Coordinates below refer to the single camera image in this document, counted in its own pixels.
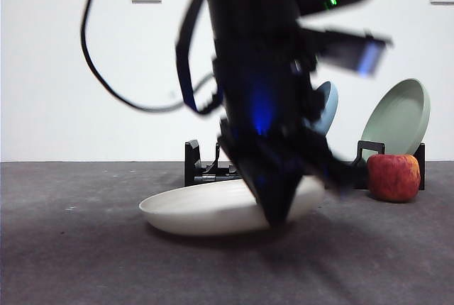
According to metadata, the pale yellow plate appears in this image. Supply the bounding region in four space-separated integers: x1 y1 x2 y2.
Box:
138 177 326 238

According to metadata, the black plate rack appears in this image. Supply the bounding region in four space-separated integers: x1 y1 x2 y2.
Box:
184 138 426 191

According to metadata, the red apple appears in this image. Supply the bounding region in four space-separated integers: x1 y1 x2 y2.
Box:
366 153 422 202

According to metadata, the flat black strap cable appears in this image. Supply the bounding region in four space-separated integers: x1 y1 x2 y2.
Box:
175 0 221 116

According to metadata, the thin black cable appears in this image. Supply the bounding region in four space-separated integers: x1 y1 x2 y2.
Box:
80 0 221 114

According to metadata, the blue plate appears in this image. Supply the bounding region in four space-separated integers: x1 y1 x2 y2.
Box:
306 81 340 138

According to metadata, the green plate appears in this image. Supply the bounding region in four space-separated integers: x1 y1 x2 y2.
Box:
358 77 432 164

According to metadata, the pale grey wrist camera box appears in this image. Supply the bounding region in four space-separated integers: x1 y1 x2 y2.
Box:
321 30 393 79

